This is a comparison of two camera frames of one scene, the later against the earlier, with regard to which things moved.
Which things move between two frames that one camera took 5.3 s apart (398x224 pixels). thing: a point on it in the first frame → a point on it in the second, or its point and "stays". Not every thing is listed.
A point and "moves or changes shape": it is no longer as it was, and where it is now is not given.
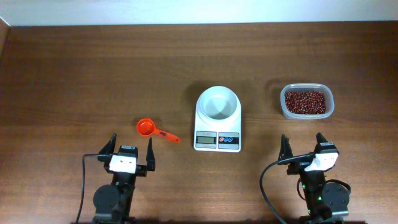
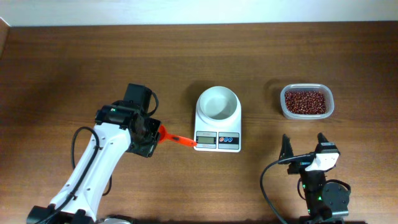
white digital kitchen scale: [217, 121] stays
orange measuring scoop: [147, 127] moves or changes shape
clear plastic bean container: [307, 101] stays
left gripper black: [140, 172] → [148, 150]
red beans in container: [305, 102] stays
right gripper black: [294, 168] stays
